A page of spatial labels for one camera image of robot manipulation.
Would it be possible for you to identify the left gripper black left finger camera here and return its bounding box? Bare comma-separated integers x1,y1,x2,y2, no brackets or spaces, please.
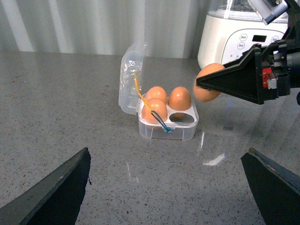
0,147,91,225

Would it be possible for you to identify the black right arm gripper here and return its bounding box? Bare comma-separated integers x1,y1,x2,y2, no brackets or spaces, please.
196,0,300,105

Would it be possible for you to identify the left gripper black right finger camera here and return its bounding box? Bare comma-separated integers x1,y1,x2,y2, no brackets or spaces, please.
241,148,300,225

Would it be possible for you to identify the brown egg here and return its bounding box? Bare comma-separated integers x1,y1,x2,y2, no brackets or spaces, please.
168,86,191,111
142,98,168,123
193,63,225,102
145,86,167,104

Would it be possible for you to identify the clear plastic egg box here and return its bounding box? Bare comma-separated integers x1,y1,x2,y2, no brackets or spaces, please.
119,43,199,141

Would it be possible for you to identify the white Joyoung blender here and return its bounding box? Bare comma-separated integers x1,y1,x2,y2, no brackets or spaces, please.
198,0,288,68

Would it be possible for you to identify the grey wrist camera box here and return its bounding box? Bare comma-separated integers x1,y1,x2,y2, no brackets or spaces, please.
248,0,288,25

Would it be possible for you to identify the yellow and blue string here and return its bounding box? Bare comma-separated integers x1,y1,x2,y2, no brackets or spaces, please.
133,71,174,134

